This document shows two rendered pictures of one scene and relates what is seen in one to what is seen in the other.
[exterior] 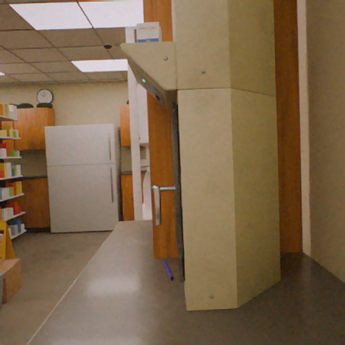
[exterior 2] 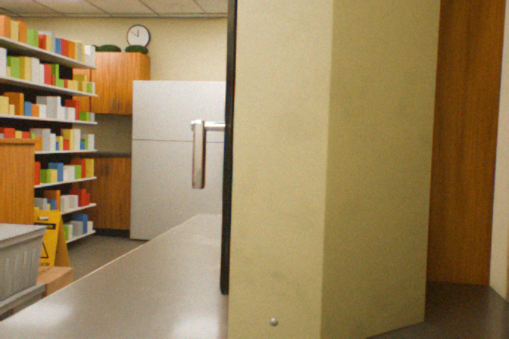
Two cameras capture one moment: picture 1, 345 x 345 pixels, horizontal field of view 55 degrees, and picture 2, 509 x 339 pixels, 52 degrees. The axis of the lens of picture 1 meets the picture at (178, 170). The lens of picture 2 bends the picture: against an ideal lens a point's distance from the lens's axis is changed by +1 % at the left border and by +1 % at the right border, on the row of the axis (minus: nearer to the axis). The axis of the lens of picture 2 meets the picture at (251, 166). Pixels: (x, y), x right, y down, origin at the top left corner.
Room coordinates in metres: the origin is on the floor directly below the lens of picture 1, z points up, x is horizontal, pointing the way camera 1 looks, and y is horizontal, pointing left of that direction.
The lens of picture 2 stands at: (0.10, -0.13, 1.18)
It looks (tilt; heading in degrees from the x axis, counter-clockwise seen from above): 3 degrees down; 10
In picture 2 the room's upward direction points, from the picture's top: 2 degrees clockwise
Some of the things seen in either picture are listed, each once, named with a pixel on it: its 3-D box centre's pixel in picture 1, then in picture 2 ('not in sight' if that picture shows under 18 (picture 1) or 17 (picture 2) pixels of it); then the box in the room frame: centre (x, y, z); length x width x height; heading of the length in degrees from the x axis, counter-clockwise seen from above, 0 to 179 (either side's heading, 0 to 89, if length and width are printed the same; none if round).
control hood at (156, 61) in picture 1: (152, 82); not in sight; (0.86, 0.06, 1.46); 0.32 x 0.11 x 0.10; 1
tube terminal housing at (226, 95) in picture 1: (226, 133); (343, 44); (0.86, -0.13, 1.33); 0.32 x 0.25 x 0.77; 1
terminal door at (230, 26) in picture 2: (176, 187); (248, 135); (0.86, 0.01, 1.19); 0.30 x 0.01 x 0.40; 1
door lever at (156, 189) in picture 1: (164, 203); (211, 153); (0.75, 0.04, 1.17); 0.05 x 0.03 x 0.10; 91
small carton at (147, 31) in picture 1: (149, 39); not in sight; (0.78, 0.05, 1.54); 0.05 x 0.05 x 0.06; 86
